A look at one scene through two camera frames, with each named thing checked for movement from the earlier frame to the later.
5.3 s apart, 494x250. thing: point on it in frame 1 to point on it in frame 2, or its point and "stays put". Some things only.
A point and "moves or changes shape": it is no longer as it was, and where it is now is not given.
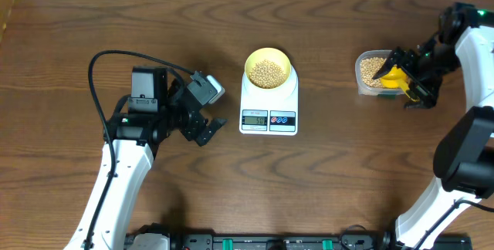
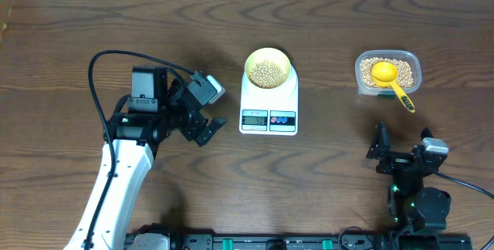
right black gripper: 425,92 to 380,144
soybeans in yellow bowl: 267,75 stays put
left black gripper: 197,123 stays put
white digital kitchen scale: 269,112 stays put
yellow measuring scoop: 397,78 moves or changes shape
